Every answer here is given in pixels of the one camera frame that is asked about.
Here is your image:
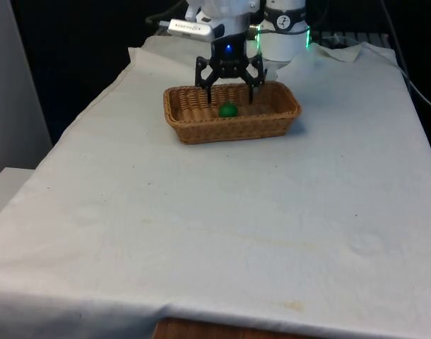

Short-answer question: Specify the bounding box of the grey cable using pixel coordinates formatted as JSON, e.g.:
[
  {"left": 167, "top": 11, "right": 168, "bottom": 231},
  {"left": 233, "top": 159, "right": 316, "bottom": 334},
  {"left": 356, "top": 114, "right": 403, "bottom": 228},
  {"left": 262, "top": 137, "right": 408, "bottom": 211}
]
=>
[{"left": 380, "top": 0, "right": 431, "bottom": 113}]

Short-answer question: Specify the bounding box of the brown wicker basket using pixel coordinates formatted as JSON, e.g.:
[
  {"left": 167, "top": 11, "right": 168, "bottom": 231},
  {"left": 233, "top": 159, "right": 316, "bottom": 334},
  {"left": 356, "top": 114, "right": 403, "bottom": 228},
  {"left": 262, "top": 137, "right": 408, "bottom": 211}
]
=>
[{"left": 163, "top": 81, "right": 302, "bottom": 145}]

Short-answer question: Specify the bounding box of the black cable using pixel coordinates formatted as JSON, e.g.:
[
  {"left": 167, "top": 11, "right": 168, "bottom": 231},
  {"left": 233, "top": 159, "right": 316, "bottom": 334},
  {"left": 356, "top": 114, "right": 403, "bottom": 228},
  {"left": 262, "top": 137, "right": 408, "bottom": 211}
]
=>
[{"left": 145, "top": 0, "right": 187, "bottom": 25}]

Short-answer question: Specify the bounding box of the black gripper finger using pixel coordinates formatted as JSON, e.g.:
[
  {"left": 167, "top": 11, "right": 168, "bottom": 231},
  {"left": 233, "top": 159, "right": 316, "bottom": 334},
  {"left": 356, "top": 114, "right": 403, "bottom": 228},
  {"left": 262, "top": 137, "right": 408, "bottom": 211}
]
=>
[
  {"left": 236, "top": 53, "right": 268, "bottom": 105},
  {"left": 194, "top": 55, "right": 223, "bottom": 105}
]

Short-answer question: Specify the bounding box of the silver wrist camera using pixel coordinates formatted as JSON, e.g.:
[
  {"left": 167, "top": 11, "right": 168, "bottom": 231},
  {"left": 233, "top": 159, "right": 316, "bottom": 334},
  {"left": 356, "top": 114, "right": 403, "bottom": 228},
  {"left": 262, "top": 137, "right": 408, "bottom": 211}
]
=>
[{"left": 158, "top": 18, "right": 215, "bottom": 42}]

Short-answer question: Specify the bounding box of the green ball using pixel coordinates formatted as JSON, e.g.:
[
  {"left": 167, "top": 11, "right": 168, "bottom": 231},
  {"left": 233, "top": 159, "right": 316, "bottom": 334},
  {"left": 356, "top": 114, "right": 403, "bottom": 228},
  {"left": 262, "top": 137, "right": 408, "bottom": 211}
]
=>
[{"left": 218, "top": 101, "right": 239, "bottom": 118}]

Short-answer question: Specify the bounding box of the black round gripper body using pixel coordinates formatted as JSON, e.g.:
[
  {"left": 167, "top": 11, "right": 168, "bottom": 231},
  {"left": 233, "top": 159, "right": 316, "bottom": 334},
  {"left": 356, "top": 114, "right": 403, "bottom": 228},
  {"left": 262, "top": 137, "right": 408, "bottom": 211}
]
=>
[{"left": 211, "top": 31, "right": 248, "bottom": 78}]

